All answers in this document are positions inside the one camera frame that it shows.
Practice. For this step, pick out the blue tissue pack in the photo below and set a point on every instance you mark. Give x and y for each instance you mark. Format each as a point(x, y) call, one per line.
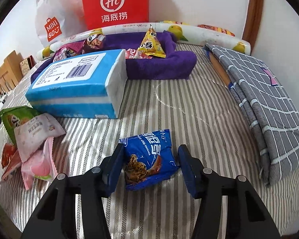
point(85, 86)

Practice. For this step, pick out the pink white snack packet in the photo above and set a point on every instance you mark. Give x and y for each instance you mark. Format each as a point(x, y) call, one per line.
point(136, 54)

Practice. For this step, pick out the yellow chips bag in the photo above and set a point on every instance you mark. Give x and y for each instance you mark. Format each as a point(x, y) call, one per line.
point(173, 22)

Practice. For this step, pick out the lemon print rolled mat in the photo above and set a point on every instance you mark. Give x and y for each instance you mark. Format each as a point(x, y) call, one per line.
point(186, 34)

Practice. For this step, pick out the patterned box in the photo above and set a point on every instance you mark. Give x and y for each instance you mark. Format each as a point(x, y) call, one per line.
point(26, 65)

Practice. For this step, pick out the purple towel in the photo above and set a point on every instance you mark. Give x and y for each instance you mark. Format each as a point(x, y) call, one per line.
point(176, 65)

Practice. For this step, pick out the white Miniso plastic bag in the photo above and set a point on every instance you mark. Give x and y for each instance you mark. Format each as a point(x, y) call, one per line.
point(58, 19)

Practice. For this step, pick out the orange red chips bag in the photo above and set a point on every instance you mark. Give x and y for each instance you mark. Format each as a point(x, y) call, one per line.
point(215, 28)

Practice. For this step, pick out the brown cartoon snack packet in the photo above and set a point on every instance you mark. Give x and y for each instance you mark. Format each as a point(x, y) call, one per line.
point(94, 43)

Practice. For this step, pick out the pink yellow snack bag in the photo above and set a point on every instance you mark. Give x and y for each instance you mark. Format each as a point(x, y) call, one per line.
point(69, 50)

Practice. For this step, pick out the blue cookie snack packet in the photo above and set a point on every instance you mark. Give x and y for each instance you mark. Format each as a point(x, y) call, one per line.
point(148, 159)

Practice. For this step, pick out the yellow triangular snack packet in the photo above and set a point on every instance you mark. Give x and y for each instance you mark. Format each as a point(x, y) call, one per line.
point(150, 45)

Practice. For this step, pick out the red paper bag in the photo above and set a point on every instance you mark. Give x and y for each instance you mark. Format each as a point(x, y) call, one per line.
point(101, 13)

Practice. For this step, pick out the green snack packet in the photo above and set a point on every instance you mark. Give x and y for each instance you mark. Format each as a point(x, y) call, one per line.
point(16, 116)

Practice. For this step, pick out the brown wooden door frame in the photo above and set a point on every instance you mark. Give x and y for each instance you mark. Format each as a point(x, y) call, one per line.
point(253, 20)

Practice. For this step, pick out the wooden headboard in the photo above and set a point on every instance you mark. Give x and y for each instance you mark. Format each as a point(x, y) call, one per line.
point(10, 72)

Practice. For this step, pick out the grey checked folded cloth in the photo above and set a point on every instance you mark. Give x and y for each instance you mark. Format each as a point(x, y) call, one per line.
point(268, 109)

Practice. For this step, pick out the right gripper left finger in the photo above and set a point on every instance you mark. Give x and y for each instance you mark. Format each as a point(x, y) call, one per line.
point(54, 216)

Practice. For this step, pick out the red small snack packet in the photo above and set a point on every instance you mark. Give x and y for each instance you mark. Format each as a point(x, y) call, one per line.
point(10, 162)

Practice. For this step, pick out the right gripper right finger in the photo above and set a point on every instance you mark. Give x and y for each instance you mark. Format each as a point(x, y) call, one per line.
point(246, 214)

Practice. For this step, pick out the pale pink snack packet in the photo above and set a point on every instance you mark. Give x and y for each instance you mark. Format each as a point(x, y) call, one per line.
point(32, 134)

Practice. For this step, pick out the pink peach snack packet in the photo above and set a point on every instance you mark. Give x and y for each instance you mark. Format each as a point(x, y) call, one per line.
point(40, 165)

